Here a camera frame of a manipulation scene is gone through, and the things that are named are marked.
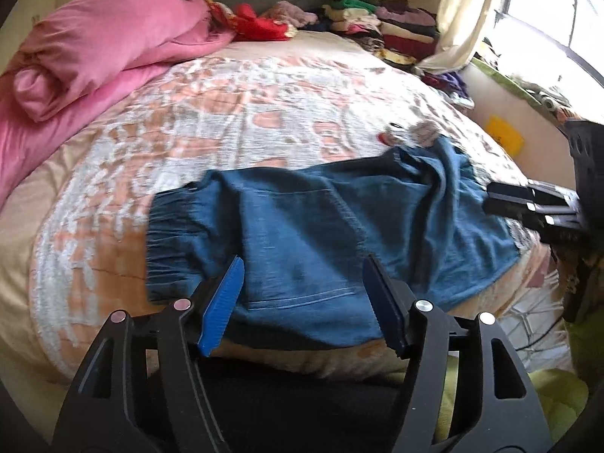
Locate blue denim pants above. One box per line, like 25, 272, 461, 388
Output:
145, 137, 520, 349

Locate green cloth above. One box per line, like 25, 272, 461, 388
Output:
433, 320, 591, 444

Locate yellow plastic box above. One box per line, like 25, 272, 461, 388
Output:
485, 116, 525, 157

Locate peach white chenille bedspread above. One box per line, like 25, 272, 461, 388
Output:
0, 29, 553, 388

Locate purple clothes pile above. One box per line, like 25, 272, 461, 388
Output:
421, 72, 475, 111

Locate cream curtain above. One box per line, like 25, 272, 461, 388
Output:
417, 0, 493, 75

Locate stack of folded clothes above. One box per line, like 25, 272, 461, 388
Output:
322, 0, 440, 71

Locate pink duvet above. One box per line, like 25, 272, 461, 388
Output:
1, 0, 234, 199

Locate mauve fuzzy garment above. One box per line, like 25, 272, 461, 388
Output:
261, 1, 318, 29

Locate red embroidered garment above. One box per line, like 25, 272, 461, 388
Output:
205, 0, 297, 42

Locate white wire rack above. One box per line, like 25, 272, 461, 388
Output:
499, 287, 572, 372

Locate window with dark frame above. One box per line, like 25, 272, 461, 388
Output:
487, 0, 603, 122

